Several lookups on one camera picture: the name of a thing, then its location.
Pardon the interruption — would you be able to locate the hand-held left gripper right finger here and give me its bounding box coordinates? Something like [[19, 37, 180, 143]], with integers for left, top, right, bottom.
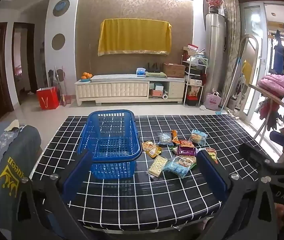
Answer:
[[196, 149, 280, 240]]

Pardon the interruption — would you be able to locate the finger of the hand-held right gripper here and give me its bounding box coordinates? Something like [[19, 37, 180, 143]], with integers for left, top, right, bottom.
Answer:
[[269, 131, 284, 153], [239, 142, 272, 170]]

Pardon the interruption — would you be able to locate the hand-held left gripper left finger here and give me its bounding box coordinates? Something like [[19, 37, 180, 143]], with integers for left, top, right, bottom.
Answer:
[[15, 151, 100, 240]]

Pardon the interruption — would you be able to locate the red snack packet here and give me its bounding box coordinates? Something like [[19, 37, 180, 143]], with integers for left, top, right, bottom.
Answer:
[[203, 147, 218, 164]]

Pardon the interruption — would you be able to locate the large light blue snack packet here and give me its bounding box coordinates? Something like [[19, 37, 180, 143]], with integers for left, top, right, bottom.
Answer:
[[162, 155, 197, 178]]

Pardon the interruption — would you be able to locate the purple snack packet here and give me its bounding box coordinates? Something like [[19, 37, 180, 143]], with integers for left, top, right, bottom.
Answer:
[[177, 144, 197, 157]]

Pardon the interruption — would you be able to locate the small light blue snack packet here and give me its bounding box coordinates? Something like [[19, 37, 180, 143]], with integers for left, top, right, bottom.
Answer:
[[190, 129, 208, 146]]

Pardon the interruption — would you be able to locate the blue plastic basket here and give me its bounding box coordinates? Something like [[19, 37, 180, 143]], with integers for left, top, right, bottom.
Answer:
[[77, 109, 143, 180]]

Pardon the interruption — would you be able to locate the clear cracker packet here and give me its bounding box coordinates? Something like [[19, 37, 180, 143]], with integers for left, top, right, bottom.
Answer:
[[147, 155, 169, 178]]

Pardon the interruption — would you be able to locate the long orange snack packet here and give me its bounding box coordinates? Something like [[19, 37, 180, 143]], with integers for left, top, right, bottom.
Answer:
[[171, 129, 182, 145]]

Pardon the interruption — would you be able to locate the clear blue snack packet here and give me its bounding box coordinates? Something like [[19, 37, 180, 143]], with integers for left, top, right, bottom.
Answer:
[[158, 132, 175, 146]]

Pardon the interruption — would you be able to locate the orange picture snack packet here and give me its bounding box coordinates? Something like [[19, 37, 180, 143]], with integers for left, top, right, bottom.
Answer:
[[142, 141, 162, 158]]

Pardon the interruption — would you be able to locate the pink blanket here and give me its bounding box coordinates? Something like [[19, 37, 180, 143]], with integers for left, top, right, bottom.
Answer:
[[257, 74, 284, 101]]

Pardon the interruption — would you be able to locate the black white checkered tablecloth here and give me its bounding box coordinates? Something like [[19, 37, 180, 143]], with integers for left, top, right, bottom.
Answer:
[[30, 115, 275, 232]]

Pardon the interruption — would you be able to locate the pink bag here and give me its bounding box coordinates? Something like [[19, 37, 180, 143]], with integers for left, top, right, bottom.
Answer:
[[207, 91, 222, 110]]

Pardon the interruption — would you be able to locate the grey printed cloth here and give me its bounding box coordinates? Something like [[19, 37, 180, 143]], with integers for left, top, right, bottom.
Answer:
[[0, 124, 43, 230]]

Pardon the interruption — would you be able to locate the red paper bag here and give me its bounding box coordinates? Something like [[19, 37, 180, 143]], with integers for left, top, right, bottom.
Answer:
[[36, 87, 60, 110]]

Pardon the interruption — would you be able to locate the cream cloth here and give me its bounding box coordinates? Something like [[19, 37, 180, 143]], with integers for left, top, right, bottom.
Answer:
[[5, 120, 20, 132]]

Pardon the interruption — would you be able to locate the cream television cabinet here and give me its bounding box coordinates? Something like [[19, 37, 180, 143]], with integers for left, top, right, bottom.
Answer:
[[74, 74, 186, 106]]

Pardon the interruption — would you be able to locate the white metal shelf rack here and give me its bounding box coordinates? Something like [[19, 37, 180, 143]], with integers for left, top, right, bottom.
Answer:
[[181, 52, 209, 105]]

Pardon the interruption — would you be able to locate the silver tower air conditioner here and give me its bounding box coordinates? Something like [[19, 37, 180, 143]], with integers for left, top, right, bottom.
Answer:
[[205, 13, 226, 98]]

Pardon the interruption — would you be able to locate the patterned curtain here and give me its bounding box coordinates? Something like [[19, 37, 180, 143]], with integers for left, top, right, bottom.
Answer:
[[222, 0, 243, 110]]

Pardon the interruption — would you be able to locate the brown cardboard box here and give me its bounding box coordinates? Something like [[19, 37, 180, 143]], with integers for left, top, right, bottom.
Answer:
[[162, 63, 186, 78]]

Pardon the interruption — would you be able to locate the black router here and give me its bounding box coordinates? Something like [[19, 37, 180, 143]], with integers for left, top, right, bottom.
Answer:
[[147, 62, 161, 73]]

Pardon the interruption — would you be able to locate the yellow cloth cover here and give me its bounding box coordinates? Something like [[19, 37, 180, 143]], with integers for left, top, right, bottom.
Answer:
[[97, 19, 172, 57]]

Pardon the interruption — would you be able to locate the red flower vase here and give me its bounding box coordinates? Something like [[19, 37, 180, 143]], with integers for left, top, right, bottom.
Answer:
[[206, 0, 223, 14]]

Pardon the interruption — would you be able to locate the round brown wall decoration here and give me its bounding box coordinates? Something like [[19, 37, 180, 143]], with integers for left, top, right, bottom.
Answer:
[[51, 33, 66, 50]]

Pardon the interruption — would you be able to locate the round blue wall decoration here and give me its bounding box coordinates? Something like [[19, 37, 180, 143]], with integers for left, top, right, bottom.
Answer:
[[53, 0, 70, 17]]

